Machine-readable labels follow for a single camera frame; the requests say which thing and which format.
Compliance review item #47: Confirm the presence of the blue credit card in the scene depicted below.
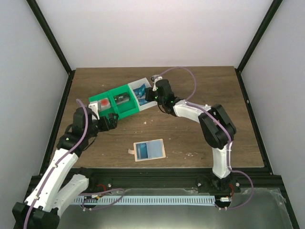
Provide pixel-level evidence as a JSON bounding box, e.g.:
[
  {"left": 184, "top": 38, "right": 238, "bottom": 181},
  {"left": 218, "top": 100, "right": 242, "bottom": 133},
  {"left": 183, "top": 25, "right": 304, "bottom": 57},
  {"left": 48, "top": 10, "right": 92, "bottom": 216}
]
[
  {"left": 136, "top": 143, "right": 148, "bottom": 160},
  {"left": 133, "top": 84, "right": 146, "bottom": 98},
  {"left": 138, "top": 98, "right": 153, "bottom": 107}
]

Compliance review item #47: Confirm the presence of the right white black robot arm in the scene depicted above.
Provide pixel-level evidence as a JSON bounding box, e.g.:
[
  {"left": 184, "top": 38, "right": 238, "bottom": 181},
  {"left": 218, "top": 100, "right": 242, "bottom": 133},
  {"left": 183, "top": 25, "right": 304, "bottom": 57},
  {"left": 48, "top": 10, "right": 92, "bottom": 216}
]
[{"left": 145, "top": 75, "right": 236, "bottom": 192}]

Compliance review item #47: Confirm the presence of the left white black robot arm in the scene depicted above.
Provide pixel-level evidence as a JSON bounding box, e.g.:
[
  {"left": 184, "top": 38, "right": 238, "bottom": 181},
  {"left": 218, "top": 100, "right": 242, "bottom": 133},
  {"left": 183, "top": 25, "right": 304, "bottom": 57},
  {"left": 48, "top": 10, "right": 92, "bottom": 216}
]
[{"left": 12, "top": 104, "right": 119, "bottom": 229}]

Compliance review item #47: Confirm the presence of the white red card stack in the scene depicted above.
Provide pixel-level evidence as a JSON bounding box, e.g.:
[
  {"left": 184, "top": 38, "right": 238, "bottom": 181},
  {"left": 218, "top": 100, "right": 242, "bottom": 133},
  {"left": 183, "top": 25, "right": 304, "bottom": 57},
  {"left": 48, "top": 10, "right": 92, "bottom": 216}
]
[{"left": 98, "top": 98, "right": 112, "bottom": 112}]

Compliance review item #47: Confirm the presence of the black card stack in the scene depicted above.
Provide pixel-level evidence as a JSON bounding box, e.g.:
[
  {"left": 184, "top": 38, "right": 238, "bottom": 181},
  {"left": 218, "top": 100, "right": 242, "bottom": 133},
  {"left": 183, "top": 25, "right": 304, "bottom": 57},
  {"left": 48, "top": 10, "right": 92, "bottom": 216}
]
[{"left": 113, "top": 93, "right": 130, "bottom": 105}]

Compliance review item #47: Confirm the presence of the left green plastic bin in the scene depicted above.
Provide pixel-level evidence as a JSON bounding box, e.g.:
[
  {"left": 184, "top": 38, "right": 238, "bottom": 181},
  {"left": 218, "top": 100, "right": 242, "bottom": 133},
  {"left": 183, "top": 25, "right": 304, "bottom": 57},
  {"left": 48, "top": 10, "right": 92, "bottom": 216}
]
[{"left": 89, "top": 91, "right": 119, "bottom": 117}]

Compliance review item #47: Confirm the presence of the green plastic bin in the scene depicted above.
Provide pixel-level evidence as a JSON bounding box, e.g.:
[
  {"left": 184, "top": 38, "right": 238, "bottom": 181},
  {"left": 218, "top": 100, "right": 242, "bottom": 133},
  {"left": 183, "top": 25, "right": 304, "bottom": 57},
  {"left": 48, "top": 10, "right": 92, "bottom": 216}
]
[
  {"left": 89, "top": 91, "right": 119, "bottom": 117},
  {"left": 109, "top": 84, "right": 140, "bottom": 119}
]

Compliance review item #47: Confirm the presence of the middle green plastic bin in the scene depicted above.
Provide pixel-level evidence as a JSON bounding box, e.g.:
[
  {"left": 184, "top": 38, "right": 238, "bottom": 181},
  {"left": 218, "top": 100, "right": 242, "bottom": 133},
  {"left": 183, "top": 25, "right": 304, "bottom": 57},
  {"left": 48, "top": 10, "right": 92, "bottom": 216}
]
[{"left": 109, "top": 84, "right": 140, "bottom": 119}]

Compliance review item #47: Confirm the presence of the white plastic bin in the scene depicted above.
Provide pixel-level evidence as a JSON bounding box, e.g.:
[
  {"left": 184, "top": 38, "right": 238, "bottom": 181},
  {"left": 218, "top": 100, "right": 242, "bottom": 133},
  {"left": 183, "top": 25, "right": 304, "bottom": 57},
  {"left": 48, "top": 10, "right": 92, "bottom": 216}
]
[{"left": 128, "top": 78, "right": 157, "bottom": 111}]

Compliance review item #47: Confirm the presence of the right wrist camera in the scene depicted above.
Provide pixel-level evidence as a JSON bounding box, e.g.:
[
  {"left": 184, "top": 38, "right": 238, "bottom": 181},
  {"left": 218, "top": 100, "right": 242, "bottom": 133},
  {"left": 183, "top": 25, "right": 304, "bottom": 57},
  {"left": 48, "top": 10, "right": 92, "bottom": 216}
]
[{"left": 151, "top": 75, "right": 163, "bottom": 91}]

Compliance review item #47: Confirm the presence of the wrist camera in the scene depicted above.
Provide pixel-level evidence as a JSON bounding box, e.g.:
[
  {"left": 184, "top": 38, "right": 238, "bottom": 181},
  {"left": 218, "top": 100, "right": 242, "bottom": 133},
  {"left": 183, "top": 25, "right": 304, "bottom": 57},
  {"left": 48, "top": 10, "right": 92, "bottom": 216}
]
[
  {"left": 151, "top": 75, "right": 163, "bottom": 91},
  {"left": 88, "top": 101, "right": 100, "bottom": 120}
]

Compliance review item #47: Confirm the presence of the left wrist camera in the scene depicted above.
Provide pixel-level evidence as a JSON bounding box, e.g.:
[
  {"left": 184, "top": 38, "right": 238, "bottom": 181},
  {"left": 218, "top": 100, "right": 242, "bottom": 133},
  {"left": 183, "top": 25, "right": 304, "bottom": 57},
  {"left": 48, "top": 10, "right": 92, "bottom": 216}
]
[{"left": 88, "top": 101, "right": 100, "bottom": 120}]

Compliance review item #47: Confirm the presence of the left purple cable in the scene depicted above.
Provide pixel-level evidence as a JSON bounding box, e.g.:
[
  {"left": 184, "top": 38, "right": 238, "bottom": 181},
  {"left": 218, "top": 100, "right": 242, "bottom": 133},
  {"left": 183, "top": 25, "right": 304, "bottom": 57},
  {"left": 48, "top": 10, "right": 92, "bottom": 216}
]
[{"left": 23, "top": 98, "right": 90, "bottom": 229}]

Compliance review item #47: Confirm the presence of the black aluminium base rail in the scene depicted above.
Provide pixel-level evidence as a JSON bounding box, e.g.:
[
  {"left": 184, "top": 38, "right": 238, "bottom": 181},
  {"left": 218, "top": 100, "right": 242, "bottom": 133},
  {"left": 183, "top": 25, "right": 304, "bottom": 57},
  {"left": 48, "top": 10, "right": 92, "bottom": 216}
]
[{"left": 63, "top": 168, "right": 284, "bottom": 195}]

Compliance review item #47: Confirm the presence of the light blue slotted cable duct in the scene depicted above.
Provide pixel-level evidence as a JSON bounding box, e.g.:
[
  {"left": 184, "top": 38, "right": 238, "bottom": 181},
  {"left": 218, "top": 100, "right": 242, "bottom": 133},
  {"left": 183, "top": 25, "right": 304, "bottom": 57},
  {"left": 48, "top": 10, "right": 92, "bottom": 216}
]
[{"left": 71, "top": 195, "right": 215, "bottom": 205}]

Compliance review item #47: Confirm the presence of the left black frame post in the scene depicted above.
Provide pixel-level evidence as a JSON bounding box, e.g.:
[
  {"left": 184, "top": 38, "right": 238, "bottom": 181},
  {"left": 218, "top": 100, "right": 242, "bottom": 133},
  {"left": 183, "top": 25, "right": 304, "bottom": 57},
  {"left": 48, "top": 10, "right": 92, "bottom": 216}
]
[{"left": 25, "top": 0, "right": 73, "bottom": 75}]

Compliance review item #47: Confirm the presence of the black frame post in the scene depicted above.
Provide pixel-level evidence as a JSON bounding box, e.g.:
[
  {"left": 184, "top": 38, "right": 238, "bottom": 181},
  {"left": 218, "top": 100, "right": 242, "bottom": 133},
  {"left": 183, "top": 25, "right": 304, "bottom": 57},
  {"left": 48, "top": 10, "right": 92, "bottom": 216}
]
[
  {"left": 25, "top": 0, "right": 73, "bottom": 75},
  {"left": 237, "top": 0, "right": 284, "bottom": 71}
]

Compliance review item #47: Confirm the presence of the right black frame post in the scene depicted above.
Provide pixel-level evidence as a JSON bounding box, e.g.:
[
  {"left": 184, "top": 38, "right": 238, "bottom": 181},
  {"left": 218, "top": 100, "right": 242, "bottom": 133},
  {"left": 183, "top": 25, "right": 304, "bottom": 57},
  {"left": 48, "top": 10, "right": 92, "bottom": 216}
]
[{"left": 237, "top": 0, "right": 284, "bottom": 71}]

